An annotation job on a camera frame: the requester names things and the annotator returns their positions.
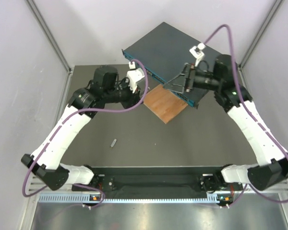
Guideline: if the wooden board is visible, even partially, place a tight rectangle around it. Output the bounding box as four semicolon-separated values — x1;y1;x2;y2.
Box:
144;84;188;124

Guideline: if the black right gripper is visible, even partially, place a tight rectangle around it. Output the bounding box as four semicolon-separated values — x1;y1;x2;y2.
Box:
162;64;221;94

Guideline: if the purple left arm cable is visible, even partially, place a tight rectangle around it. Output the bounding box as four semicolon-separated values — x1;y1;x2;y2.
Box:
22;59;149;208

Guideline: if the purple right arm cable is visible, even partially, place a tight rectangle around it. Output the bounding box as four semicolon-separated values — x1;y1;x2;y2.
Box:
204;23;288;208

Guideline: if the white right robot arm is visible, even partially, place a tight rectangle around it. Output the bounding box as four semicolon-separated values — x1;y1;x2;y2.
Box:
164;55;288;191

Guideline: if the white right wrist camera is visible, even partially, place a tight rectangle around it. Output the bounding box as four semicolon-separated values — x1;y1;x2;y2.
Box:
189;43;206;67

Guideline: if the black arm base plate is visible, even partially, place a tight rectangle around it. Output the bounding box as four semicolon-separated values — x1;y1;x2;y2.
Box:
72;166;243;199

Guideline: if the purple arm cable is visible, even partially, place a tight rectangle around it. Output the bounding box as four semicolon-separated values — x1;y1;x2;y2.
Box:
204;23;288;208
22;59;149;208

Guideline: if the grey slotted cable duct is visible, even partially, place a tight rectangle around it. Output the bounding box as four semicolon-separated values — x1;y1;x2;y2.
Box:
38;192;232;204

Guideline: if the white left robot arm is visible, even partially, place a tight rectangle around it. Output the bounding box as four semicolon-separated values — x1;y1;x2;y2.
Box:
21;63;148;191

